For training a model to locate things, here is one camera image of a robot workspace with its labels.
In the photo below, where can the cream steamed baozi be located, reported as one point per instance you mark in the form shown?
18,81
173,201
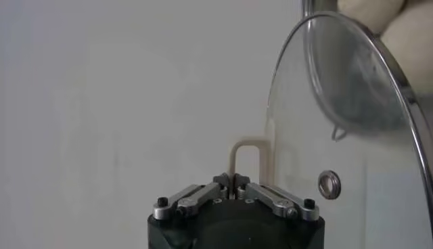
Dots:
411,47
368,13

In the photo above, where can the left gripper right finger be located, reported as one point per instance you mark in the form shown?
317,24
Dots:
270,198

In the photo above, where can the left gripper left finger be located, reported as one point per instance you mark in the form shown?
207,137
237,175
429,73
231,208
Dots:
199,196

